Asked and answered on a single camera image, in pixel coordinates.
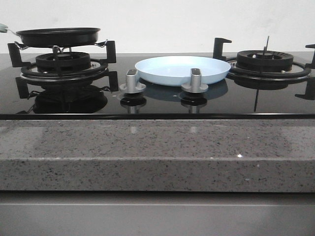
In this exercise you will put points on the black left gas burner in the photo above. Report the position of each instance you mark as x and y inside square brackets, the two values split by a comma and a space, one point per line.
[68, 61]

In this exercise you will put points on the black frying pan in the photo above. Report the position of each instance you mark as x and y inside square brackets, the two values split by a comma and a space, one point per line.
[62, 37]

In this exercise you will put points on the black pot grate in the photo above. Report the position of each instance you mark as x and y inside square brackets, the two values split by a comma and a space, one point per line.
[298, 71]
[31, 73]

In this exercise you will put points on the black left pot grate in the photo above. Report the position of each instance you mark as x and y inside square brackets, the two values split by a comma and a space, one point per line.
[31, 73]

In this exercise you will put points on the metal wire pan support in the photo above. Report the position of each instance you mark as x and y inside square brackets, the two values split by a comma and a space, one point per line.
[22, 47]

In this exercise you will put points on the silver stove knob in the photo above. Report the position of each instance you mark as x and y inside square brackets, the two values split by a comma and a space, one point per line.
[132, 84]
[195, 85]

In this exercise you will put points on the silver left stove knob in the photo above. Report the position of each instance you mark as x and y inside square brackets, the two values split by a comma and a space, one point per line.
[132, 84]

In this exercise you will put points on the black right pot grate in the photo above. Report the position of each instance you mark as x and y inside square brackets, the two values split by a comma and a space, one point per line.
[298, 71]

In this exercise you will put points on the silver right stove knob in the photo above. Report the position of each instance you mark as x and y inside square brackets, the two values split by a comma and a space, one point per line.
[195, 85]

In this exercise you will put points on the black right gas burner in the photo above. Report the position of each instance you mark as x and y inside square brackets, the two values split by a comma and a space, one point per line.
[270, 61]

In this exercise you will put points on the light blue plate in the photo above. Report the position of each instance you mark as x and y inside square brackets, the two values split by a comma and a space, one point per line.
[176, 70]

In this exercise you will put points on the black gas burner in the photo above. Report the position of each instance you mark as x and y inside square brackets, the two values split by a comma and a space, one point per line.
[68, 61]
[270, 61]

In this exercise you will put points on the grey cabinet front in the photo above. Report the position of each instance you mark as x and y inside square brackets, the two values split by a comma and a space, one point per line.
[156, 214]

